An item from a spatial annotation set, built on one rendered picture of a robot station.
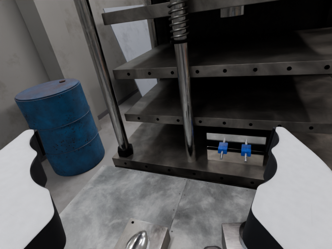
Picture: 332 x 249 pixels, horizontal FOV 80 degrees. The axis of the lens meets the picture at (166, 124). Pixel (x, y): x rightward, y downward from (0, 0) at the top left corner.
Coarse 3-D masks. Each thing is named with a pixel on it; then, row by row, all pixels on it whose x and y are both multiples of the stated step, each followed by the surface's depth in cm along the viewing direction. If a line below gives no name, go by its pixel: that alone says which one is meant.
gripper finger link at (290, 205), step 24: (288, 144) 9; (288, 168) 8; (312, 168) 8; (264, 192) 7; (288, 192) 7; (312, 192) 7; (264, 216) 6; (288, 216) 6; (312, 216) 6; (264, 240) 6; (288, 240) 5; (312, 240) 5
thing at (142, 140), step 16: (144, 128) 147; (160, 128) 144; (176, 128) 140; (144, 144) 129; (160, 144) 127; (176, 144) 124; (304, 144) 108; (320, 144) 106; (128, 160) 117; (144, 160) 115; (160, 160) 113; (176, 160) 111; (208, 160) 108; (192, 176) 106; (208, 176) 102; (224, 176) 98; (240, 176) 95; (256, 176) 94
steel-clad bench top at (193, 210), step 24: (120, 168) 109; (96, 192) 97; (120, 192) 95; (144, 192) 93; (168, 192) 91; (192, 192) 89; (216, 192) 87; (240, 192) 85; (72, 216) 86; (96, 216) 85; (120, 216) 83; (144, 216) 82; (168, 216) 80; (192, 216) 79; (216, 216) 77; (240, 216) 76; (72, 240) 77; (96, 240) 76; (192, 240) 71; (216, 240) 70
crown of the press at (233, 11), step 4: (224, 8) 94; (228, 8) 93; (232, 8) 92; (236, 8) 92; (240, 8) 92; (244, 8) 94; (220, 12) 97; (224, 12) 95; (228, 12) 94; (232, 12) 93; (236, 12) 93; (240, 12) 93; (244, 12) 95; (220, 16) 98; (224, 16) 96; (228, 16) 94
